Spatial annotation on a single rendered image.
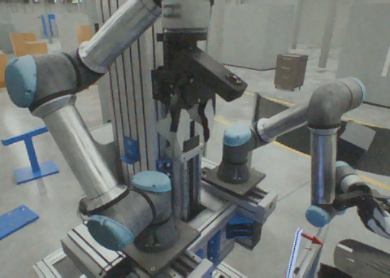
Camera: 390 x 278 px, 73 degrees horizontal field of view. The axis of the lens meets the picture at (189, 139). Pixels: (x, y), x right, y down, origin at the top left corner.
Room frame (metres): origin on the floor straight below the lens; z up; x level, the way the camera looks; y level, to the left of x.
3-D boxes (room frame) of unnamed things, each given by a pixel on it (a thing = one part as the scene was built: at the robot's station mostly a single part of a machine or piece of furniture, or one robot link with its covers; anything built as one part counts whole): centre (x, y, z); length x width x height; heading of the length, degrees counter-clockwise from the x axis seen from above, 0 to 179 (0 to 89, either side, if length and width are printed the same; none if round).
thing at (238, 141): (1.06, -0.21, 1.20); 0.13 x 0.12 x 0.14; 129
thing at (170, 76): (0.47, 0.01, 1.62); 0.09 x 0.08 x 0.12; 50
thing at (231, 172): (1.06, -0.20, 1.09); 0.15 x 0.15 x 0.10
